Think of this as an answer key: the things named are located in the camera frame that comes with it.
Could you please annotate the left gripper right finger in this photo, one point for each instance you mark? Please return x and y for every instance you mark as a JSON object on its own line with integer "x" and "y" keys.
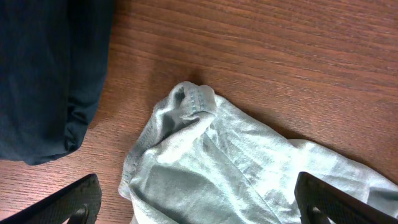
{"x": 322, "y": 203}

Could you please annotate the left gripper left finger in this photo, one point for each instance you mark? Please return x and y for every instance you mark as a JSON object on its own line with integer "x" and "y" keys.
{"x": 79, "y": 202}

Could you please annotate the light blue t-shirt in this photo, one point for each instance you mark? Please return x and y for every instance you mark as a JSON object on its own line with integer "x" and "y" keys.
{"x": 200, "y": 159}

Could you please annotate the folded dark navy garment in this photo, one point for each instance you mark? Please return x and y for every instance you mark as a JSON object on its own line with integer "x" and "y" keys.
{"x": 54, "y": 60}

